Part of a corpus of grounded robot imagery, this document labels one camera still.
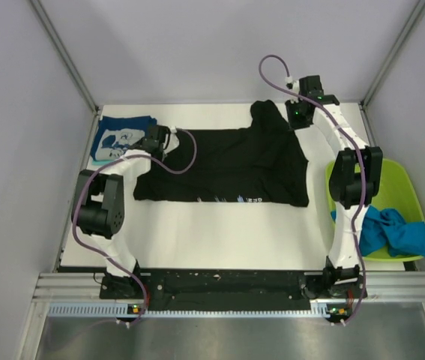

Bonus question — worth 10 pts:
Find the left aluminium corner post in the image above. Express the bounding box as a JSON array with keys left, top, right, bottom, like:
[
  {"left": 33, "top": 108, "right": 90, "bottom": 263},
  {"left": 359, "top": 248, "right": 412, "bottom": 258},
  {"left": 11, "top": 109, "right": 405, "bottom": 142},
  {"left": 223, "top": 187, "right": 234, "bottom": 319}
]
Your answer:
[{"left": 28, "top": 0, "right": 99, "bottom": 114}]

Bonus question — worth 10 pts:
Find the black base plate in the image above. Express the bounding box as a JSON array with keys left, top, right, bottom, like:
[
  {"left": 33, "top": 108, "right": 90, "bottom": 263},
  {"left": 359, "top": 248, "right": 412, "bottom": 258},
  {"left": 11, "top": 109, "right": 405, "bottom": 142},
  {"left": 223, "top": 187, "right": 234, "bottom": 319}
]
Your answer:
[{"left": 99, "top": 268, "right": 360, "bottom": 312}]

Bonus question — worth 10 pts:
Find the right aluminium corner post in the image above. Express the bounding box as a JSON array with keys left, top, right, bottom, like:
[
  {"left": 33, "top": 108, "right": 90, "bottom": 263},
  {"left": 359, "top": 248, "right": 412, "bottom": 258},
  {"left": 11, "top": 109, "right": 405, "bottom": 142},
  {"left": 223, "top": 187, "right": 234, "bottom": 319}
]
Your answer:
[{"left": 360, "top": 0, "right": 425, "bottom": 110}]

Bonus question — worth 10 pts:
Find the folded navy printed t-shirt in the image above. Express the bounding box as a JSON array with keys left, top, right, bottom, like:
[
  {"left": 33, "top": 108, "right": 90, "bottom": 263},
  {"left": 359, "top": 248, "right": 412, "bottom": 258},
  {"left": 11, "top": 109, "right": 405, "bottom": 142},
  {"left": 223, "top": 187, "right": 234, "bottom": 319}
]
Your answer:
[{"left": 90, "top": 115, "right": 157, "bottom": 161}]

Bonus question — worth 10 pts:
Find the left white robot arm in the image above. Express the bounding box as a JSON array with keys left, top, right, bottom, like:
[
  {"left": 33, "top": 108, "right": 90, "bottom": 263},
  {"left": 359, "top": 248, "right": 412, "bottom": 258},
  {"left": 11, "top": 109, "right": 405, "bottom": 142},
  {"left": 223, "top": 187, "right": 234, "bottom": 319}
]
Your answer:
[{"left": 71, "top": 125, "right": 179, "bottom": 298}]

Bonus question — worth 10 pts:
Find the grey slotted cable duct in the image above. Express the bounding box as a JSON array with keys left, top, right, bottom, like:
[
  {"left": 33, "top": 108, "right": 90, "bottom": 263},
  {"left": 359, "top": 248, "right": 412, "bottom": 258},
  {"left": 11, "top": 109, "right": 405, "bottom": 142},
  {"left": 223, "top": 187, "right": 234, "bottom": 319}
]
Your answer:
[{"left": 48, "top": 301, "right": 350, "bottom": 317}]

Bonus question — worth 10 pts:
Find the aluminium frame rail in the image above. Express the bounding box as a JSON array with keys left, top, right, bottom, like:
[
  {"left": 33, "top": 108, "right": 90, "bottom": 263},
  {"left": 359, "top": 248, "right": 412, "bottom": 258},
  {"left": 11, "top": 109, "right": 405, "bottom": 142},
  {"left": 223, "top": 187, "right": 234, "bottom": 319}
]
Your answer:
[{"left": 32, "top": 270, "right": 425, "bottom": 302}]

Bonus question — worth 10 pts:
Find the folded turquoise t-shirt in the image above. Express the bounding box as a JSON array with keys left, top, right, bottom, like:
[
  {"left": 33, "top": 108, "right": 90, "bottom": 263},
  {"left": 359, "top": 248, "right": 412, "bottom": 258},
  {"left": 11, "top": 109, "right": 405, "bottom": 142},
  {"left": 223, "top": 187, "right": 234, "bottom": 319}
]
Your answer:
[{"left": 90, "top": 160, "right": 111, "bottom": 167}]

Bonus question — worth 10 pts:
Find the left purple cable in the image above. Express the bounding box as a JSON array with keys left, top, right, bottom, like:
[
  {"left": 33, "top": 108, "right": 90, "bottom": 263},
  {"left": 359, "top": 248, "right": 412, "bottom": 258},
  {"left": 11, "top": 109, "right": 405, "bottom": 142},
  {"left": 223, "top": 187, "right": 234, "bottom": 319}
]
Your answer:
[{"left": 73, "top": 128, "right": 198, "bottom": 327}]

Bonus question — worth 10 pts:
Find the black t-shirt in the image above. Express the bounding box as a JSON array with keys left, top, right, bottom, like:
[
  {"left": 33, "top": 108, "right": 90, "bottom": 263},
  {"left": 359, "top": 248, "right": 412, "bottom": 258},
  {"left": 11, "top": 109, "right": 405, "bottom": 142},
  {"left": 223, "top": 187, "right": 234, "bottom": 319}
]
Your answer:
[{"left": 133, "top": 100, "right": 309, "bottom": 208}]

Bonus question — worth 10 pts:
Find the aluminium corner post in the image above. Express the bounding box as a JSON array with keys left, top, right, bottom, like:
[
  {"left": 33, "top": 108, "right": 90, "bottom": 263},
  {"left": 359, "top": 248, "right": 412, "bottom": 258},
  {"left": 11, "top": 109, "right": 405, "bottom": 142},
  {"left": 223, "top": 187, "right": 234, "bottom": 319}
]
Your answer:
[
  {"left": 360, "top": 0, "right": 425, "bottom": 110},
  {"left": 28, "top": 0, "right": 99, "bottom": 114}
]

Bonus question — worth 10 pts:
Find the green plastic basin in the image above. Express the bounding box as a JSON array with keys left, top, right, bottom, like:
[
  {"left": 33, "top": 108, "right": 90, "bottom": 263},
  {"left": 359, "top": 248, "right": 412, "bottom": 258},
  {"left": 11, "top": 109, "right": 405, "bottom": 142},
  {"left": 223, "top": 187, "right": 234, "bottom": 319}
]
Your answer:
[{"left": 327, "top": 159, "right": 425, "bottom": 268}]

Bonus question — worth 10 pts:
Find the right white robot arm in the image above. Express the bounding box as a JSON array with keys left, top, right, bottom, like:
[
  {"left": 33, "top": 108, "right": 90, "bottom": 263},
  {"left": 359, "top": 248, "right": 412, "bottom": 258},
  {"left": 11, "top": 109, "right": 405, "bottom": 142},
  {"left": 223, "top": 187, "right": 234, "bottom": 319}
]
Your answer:
[{"left": 286, "top": 75, "right": 383, "bottom": 299}]

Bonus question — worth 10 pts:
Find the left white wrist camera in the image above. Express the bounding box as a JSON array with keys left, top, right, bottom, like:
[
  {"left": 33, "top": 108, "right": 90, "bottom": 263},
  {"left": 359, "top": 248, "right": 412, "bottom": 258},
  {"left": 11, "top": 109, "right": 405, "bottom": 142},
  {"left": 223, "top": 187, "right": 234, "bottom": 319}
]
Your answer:
[{"left": 164, "top": 127, "right": 180, "bottom": 154}]

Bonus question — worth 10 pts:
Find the blue crumpled t-shirt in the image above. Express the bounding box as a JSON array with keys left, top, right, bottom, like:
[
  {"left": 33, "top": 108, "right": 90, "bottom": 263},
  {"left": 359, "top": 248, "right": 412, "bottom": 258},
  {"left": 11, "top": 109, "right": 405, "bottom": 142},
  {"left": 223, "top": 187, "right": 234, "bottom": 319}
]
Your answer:
[{"left": 330, "top": 205, "right": 425, "bottom": 259}]

